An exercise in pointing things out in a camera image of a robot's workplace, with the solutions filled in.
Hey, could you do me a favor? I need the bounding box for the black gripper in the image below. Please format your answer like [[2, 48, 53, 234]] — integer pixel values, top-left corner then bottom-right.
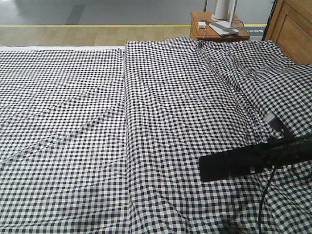
[[260, 135, 312, 171]]

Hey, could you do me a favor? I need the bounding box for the black smartphone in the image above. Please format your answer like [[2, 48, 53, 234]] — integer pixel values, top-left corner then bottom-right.
[[199, 144, 265, 182]]

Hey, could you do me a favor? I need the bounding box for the white desk lamp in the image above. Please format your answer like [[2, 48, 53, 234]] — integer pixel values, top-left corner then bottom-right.
[[209, 0, 239, 36]]

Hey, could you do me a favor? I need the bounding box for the small-check gingham bed sheet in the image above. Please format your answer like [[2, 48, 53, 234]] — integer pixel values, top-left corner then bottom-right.
[[0, 49, 129, 234]]

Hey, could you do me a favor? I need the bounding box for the wooden headboard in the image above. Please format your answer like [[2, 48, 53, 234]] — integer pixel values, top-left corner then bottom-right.
[[265, 0, 312, 64]]

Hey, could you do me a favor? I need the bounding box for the wooden nightstand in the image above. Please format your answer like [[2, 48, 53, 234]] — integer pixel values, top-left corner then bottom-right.
[[190, 12, 250, 42]]

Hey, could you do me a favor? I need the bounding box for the white charger adapter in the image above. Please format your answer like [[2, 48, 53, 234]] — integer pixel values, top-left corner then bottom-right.
[[197, 21, 207, 29]]

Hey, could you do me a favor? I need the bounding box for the white cylindrical appliance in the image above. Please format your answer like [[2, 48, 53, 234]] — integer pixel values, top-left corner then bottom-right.
[[212, 0, 230, 21]]

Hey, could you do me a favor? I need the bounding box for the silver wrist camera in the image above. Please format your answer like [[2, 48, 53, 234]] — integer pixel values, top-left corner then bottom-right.
[[264, 113, 283, 132]]

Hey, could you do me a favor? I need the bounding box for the black camera cable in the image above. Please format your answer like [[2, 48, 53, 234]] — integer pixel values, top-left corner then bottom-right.
[[257, 165, 277, 234]]

